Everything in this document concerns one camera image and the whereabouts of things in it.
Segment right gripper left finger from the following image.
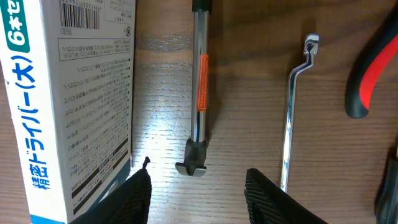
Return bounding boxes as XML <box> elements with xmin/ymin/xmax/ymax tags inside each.
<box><xmin>71</xmin><ymin>157</ymin><xmax>152</xmax><ymax>224</ymax></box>

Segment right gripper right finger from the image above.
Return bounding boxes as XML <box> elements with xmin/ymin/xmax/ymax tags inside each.
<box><xmin>244</xmin><ymin>168</ymin><xmax>326</xmax><ymax>224</ymax></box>

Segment yellow black screwdriver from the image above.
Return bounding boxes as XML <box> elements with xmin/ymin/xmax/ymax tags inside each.
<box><xmin>375</xmin><ymin>146</ymin><xmax>397</xmax><ymax>224</ymax></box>

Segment blue white screwdriver box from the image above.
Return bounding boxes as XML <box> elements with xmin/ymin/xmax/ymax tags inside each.
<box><xmin>1</xmin><ymin>0</ymin><xmax>136</xmax><ymax>223</ymax></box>

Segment silver offset wrench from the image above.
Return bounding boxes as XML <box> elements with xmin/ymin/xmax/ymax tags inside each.
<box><xmin>280</xmin><ymin>33</ymin><xmax>320</xmax><ymax>193</ymax></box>

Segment red black pliers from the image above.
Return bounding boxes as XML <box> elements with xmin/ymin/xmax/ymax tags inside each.
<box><xmin>345</xmin><ymin>6</ymin><xmax>397</xmax><ymax>119</ymax></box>

